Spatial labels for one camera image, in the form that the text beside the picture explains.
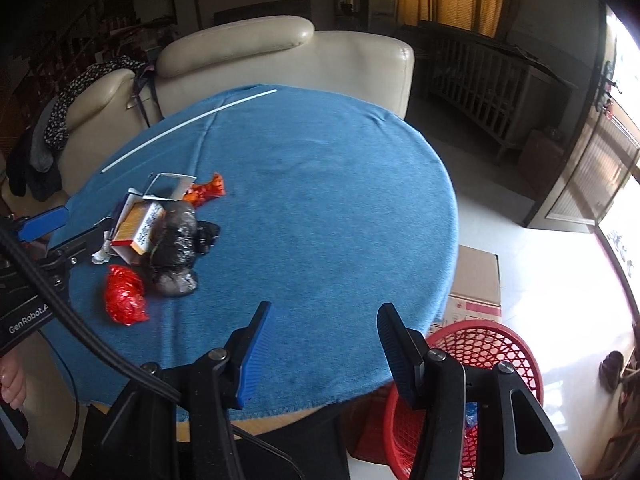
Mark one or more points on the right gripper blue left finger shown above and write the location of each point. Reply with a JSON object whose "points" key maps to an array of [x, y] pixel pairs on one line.
{"points": [[252, 353]]}

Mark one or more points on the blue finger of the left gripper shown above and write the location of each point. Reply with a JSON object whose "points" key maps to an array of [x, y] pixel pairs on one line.
{"points": [[32, 228]]}

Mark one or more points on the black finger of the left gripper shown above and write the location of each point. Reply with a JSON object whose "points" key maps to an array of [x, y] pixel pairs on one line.
{"points": [[82, 246]]}

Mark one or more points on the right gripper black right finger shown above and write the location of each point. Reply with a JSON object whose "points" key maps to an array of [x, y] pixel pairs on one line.
{"points": [[405, 352]]}

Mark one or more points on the orange medicine box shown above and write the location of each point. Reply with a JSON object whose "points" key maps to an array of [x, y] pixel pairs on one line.
{"points": [[134, 230]]}

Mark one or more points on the white blue medicine box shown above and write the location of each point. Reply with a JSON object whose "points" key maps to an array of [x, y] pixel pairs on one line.
{"points": [[120, 212]]}

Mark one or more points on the red plastic bag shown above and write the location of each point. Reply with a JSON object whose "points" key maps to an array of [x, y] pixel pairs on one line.
{"points": [[124, 296]]}

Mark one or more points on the black plastic bag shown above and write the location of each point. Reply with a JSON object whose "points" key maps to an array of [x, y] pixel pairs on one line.
{"points": [[179, 240]]}

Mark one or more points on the dark blue toothpaste box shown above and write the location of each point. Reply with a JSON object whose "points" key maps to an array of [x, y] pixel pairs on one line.
{"points": [[167, 187]]}

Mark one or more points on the orange red candy wrapper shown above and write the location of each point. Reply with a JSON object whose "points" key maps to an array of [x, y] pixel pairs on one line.
{"points": [[200, 193]]}

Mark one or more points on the white tissue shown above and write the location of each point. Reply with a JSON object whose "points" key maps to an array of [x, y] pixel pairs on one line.
{"points": [[102, 256]]}

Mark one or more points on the blue plastic bag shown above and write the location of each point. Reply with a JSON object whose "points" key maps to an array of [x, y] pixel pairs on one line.
{"points": [[471, 415]]}

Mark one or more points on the person's left hand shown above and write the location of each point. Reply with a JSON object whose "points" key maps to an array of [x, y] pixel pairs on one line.
{"points": [[13, 382]]}

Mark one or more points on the dark clothes on sofa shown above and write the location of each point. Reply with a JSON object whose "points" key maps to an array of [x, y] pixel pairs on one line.
{"points": [[32, 163]]}

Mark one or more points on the red plastic mesh basket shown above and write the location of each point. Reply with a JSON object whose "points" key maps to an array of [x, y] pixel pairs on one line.
{"points": [[478, 343]]}

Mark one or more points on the cardboard box on floor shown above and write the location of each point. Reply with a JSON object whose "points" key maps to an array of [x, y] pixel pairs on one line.
{"points": [[475, 293]]}

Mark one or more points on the blue round tablecloth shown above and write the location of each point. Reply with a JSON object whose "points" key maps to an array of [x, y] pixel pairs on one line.
{"points": [[333, 207]]}

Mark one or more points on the white thin stick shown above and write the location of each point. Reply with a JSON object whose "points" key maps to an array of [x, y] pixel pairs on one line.
{"points": [[184, 124]]}

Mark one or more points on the dark shoe on floor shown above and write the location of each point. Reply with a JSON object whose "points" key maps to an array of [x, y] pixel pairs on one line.
{"points": [[610, 369]]}

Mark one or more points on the dark wooden door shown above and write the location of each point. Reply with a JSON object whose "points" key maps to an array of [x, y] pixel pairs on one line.
{"points": [[604, 157]]}

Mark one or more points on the wooden baby crib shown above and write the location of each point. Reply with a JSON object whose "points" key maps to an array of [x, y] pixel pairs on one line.
{"points": [[501, 89]]}

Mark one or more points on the cream leather sofa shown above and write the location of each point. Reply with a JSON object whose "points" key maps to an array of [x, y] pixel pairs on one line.
{"points": [[282, 49]]}

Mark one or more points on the white refrigerator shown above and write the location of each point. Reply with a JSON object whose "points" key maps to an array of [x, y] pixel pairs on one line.
{"points": [[381, 16]]}

